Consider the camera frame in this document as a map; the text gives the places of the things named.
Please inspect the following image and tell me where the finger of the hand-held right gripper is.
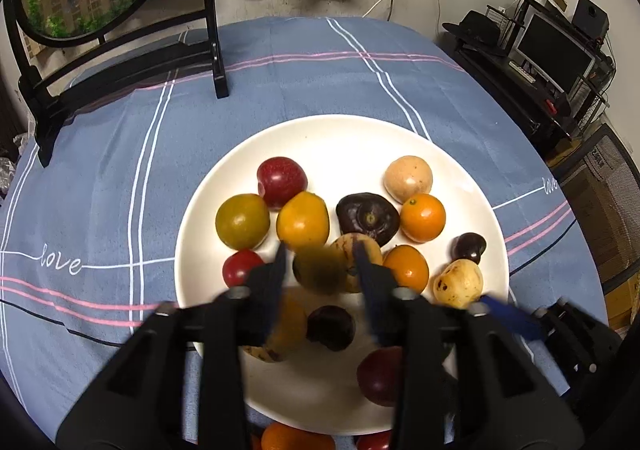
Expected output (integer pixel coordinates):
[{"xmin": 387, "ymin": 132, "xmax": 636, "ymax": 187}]
[{"xmin": 479, "ymin": 295, "xmax": 545, "ymax": 342}]

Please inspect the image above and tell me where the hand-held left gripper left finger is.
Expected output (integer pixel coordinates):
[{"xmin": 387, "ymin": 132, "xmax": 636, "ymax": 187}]
[{"xmin": 57, "ymin": 242, "xmax": 291, "ymax": 450}]

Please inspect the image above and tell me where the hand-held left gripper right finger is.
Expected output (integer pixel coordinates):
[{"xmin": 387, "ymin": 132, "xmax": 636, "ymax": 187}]
[{"xmin": 352, "ymin": 240, "xmax": 586, "ymax": 450}]

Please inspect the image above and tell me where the yellow plum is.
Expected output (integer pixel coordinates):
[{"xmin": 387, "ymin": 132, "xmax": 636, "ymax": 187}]
[
  {"xmin": 272, "ymin": 297, "xmax": 308, "ymax": 348},
  {"xmin": 215, "ymin": 193, "xmax": 271, "ymax": 251},
  {"xmin": 292, "ymin": 244, "xmax": 348, "ymax": 295}
]

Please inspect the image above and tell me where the small orange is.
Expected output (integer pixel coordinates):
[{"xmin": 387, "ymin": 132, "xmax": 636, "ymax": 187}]
[
  {"xmin": 276, "ymin": 191, "xmax": 331, "ymax": 253},
  {"xmin": 400, "ymin": 194, "xmax": 447, "ymax": 243},
  {"xmin": 260, "ymin": 421, "xmax": 337, "ymax": 450},
  {"xmin": 382, "ymin": 245, "xmax": 430, "ymax": 293}
]

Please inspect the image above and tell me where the red plum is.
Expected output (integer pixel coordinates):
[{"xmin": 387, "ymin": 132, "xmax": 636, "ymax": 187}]
[
  {"xmin": 222, "ymin": 249, "xmax": 266, "ymax": 288},
  {"xmin": 355, "ymin": 430, "xmax": 392, "ymax": 450},
  {"xmin": 356, "ymin": 346, "xmax": 408, "ymax": 408}
]

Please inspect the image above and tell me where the dark purple mangosteen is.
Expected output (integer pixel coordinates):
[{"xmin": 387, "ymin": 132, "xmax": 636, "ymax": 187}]
[
  {"xmin": 451, "ymin": 232, "xmax": 487, "ymax": 265},
  {"xmin": 335, "ymin": 192, "xmax": 401, "ymax": 248},
  {"xmin": 306, "ymin": 305, "xmax": 357, "ymax": 352}
]

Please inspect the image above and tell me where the tan loquat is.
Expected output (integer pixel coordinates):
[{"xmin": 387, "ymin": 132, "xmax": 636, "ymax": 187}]
[
  {"xmin": 242, "ymin": 342, "xmax": 288, "ymax": 364},
  {"xmin": 384, "ymin": 156, "xmax": 434, "ymax": 203},
  {"xmin": 327, "ymin": 233, "xmax": 384, "ymax": 294},
  {"xmin": 432, "ymin": 259, "xmax": 484, "ymax": 309}
]

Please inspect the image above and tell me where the white round plate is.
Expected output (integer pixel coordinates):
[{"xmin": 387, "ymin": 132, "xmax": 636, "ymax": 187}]
[{"xmin": 174, "ymin": 115, "xmax": 512, "ymax": 436}]

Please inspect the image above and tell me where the cardboard box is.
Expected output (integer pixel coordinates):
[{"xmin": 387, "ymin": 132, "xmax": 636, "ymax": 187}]
[{"xmin": 560, "ymin": 165, "xmax": 640, "ymax": 331}]

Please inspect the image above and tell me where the dark red apple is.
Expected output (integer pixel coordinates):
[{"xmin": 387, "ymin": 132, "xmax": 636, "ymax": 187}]
[{"xmin": 256, "ymin": 156, "xmax": 308, "ymax": 209}]

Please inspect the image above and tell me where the blue striped tablecloth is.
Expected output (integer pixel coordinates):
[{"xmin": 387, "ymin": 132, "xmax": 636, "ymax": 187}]
[{"xmin": 0, "ymin": 17, "xmax": 608, "ymax": 450}]

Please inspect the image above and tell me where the black mesh panel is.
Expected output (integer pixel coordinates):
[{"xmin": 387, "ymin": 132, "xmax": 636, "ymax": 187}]
[{"xmin": 550, "ymin": 122, "xmax": 633, "ymax": 211}]

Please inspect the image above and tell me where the black media stand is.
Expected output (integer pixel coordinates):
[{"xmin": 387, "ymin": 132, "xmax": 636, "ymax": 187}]
[{"xmin": 442, "ymin": 4, "xmax": 616, "ymax": 155}]

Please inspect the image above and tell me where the black computer monitor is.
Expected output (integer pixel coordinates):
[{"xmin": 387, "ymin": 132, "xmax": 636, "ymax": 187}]
[{"xmin": 509, "ymin": 12, "xmax": 598, "ymax": 93}]

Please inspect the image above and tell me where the black hat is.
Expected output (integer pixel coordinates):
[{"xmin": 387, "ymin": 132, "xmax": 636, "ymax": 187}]
[{"xmin": 442, "ymin": 10, "xmax": 511, "ymax": 55}]

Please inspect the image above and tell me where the clear plastic bag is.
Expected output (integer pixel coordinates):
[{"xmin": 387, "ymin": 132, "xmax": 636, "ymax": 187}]
[{"xmin": 0, "ymin": 132, "xmax": 31, "ymax": 195}]

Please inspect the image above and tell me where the black speaker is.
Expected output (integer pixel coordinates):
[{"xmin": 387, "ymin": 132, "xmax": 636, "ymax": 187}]
[{"xmin": 571, "ymin": 0, "xmax": 610, "ymax": 38}]

